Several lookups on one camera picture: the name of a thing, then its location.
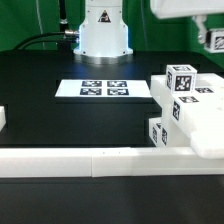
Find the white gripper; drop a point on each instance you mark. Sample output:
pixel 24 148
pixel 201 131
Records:
pixel 163 9

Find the tagged white cube nut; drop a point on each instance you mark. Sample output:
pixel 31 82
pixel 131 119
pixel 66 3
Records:
pixel 180 78

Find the white chair back frame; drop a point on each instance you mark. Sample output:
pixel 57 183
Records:
pixel 200 114

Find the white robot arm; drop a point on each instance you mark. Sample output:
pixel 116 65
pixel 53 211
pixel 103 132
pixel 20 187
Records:
pixel 103 35

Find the white left fence piece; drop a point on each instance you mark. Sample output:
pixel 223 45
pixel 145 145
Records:
pixel 2 117

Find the white front fence rail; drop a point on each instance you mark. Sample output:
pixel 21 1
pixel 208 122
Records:
pixel 104 162

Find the white marker base plate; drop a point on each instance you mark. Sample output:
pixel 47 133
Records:
pixel 72 88

